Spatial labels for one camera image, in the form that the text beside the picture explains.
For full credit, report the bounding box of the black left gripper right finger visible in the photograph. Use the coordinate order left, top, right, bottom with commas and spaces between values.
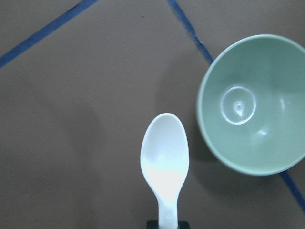
178, 221, 190, 229

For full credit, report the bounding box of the green bowl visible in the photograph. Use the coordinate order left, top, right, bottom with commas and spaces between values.
196, 34, 305, 176

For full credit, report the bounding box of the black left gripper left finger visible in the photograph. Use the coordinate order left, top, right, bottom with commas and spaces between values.
146, 220, 159, 229

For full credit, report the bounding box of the white plastic spoon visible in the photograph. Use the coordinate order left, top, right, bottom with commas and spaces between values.
140, 113, 189, 229

